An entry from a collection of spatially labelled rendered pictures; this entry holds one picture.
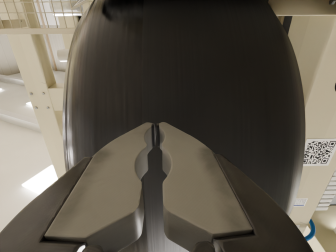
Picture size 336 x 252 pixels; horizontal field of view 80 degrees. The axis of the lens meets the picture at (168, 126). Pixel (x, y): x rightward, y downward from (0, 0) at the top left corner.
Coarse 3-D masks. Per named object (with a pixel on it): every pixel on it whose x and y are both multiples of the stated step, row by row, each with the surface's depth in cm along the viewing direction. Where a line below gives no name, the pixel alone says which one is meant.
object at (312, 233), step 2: (310, 218) 61; (310, 220) 60; (310, 222) 60; (312, 222) 59; (310, 224) 59; (312, 224) 59; (310, 226) 59; (312, 226) 58; (314, 226) 58; (310, 228) 59; (312, 228) 58; (314, 228) 58; (310, 230) 58; (312, 230) 58; (314, 230) 58; (310, 232) 58; (312, 232) 57; (314, 232) 57; (308, 234) 57; (310, 234) 57; (312, 234) 57; (314, 234) 57; (304, 236) 57; (306, 236) 57; (308, 236) 57; (310, 236) 57; (312, 236) 57; (306, 238) 57; (308, 238) 57; (310, 238) 57
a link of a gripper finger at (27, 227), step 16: (80, 160) 9; (64, 176) 8; (80, 176) 8; (48, 192) 7; (64, 192) 7; (32, 208) 7; (48, 208) 7; (16, 224) 6; (32, 224) 6; (48, 224) 6; (0, 240) 6; (16, 240) 6; (32, 240) 6; (48, 240) 6
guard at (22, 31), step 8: (24, 8) 66; (80, 8) 66; (8, 16) 67; (72, 16) 67; (56, 24) 68; (0, 32) 68; (8, 32) 68; (16, 32) 68; (24, 32) 69; (32, 32) 69; (40, 32) 69; (48, 32) 69; (56, 32) 69; (64, 32) 69; (72, 32) 69
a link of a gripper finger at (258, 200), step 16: (224, 160) 9; (240, 176) 8; (240, 192) 7; (256, 192) 7; (256, 208) 7; (272, 208) 7; (256, 224) 6; (272, 224) 6; (288, 224) 6; (224, 240) 6; (240, 240) 6; (256, 240) 6; (272, 240) 6; (288, 240) 6; (304, 240) 6
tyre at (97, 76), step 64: (128, 0) 25; (192, 0) 25; (256, 0) 26; (128, 64) 21; (192, 64) 22; (256, 64) 22; (64, 128) 24; (128, 128) 21; (192, 128) 21; (256, 128) 21
